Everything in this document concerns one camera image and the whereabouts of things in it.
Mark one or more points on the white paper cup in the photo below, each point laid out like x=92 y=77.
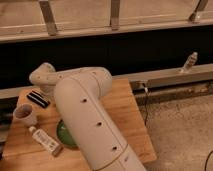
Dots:
x=25 y=114

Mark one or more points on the white glue tube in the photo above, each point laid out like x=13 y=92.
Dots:
x=49 y=143

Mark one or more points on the green plate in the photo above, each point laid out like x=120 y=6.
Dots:
x=64 y=136

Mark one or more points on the metal frame rail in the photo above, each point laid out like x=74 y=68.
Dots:
x=168 y=77

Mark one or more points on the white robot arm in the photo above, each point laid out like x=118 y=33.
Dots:
x=77 y=94

